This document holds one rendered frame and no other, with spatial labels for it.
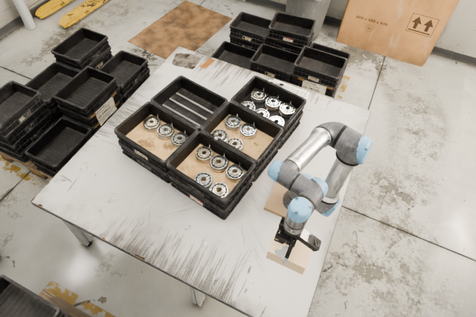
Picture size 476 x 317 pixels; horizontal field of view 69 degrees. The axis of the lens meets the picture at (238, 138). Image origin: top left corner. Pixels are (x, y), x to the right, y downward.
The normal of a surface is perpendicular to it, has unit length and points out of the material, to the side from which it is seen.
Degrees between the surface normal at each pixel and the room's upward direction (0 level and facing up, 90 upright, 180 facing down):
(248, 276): 0
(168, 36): 0
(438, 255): 0
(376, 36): 72
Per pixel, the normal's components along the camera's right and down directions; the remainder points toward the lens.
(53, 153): 0.04, -0.62
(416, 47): -0.42, 0.47
